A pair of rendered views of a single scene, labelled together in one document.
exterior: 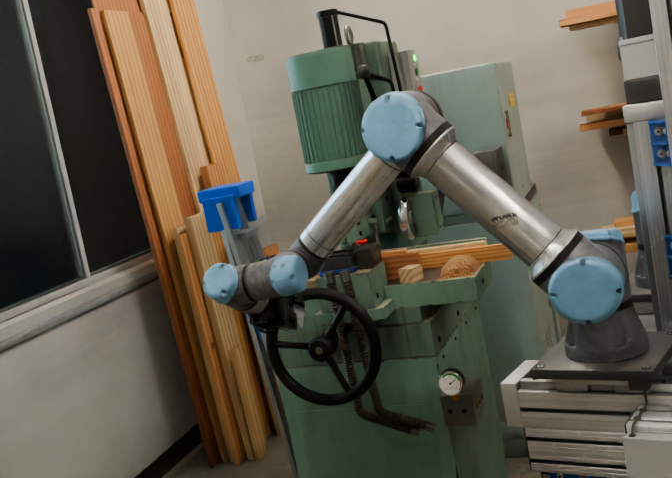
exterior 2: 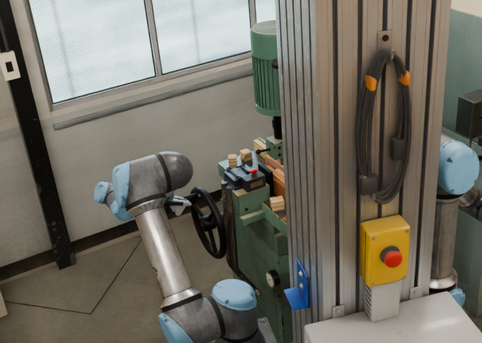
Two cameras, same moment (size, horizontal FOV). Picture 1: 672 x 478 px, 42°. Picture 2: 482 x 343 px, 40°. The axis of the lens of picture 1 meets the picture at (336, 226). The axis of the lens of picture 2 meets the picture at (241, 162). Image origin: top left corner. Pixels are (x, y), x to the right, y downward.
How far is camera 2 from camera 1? 1.80 m
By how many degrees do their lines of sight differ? 46
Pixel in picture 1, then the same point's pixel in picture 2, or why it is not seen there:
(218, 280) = (97, 192)
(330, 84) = (264, 59)
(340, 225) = not seen: hidden behind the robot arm
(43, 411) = (191, 133)
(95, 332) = (244, 90)
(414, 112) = (119, 189)
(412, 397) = (268, 267)
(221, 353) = not seen: hidden behind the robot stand
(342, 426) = (244, 255)
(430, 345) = (276, 249)
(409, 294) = (270, 215)
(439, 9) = not seen: outside the picture
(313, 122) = (255, 77)
